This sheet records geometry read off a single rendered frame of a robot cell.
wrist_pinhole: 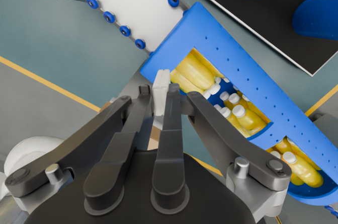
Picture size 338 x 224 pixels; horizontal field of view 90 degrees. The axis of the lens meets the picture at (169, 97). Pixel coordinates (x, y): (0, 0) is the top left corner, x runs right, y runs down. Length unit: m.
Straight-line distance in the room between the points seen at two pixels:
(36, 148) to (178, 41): 0.53
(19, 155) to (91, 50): 1.36
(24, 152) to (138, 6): 0.62
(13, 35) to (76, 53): 0.60
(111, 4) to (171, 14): 0.24
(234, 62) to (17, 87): 2.32
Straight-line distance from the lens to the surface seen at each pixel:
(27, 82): 2.39
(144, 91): 0.16
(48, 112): 2.44
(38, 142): 0.69
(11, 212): 0.62
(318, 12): 1.57
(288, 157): 0.84
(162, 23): 0.75
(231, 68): 0.50
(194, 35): 0.46
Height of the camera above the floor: 1.67
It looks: 65 degrees down
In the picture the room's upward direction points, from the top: 175 degrees counter-clockwise
